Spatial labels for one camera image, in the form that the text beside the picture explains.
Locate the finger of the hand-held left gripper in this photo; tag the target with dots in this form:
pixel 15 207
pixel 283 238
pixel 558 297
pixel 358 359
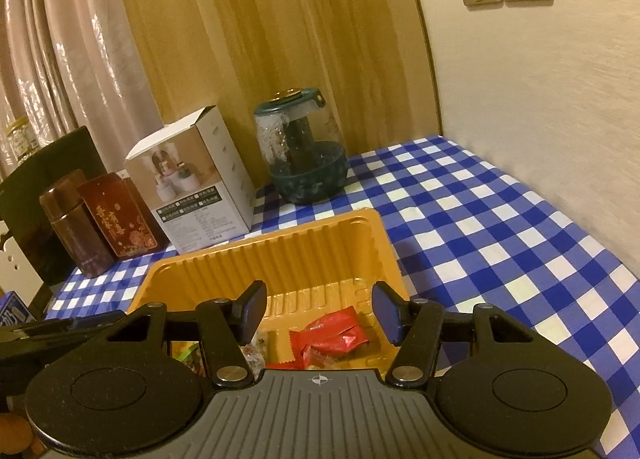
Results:
pixel 80 326

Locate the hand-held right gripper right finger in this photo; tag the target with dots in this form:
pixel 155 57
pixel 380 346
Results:
pixel 386 311

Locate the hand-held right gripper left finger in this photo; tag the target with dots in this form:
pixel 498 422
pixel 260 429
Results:
pixel 252 311

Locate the red snack packet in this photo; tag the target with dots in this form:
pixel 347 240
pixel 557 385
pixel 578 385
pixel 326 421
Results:
pixel 330 336
pixel 282 365

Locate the green snack packet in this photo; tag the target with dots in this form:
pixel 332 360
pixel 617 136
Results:
pixel 186 356

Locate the orange plastic tray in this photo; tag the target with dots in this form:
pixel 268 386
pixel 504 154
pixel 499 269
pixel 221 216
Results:
pixel 320 259

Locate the clear wrapped snack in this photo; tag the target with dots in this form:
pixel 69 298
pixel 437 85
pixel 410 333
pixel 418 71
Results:
pixel 255 354

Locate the blue printed box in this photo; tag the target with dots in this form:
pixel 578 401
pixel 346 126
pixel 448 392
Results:
pixel 15 310

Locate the white cut-out panel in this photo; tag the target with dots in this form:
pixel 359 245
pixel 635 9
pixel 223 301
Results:
pixel 17 264

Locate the brown round tea tin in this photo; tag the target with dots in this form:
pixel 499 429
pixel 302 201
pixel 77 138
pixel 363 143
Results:
pixel 75 229

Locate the blue checkered tablecloth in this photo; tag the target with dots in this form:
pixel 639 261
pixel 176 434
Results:
pixel 475 249

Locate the red square tea tin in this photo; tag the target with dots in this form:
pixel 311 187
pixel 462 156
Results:
pixel 122 219

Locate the white cardboard box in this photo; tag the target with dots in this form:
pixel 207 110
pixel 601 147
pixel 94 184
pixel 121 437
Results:
pixel 200 189

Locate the black furniture panel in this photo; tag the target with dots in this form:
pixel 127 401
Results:
pixel 35 199

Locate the glass jar with green lid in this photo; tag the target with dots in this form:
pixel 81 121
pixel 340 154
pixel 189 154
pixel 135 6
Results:
pixel 305 159

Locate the small lidded glass jar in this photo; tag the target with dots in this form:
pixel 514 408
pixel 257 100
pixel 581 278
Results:
pixel 22 141

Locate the pink sheer curtain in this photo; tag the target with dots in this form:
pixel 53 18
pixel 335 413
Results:
pixel 75 39

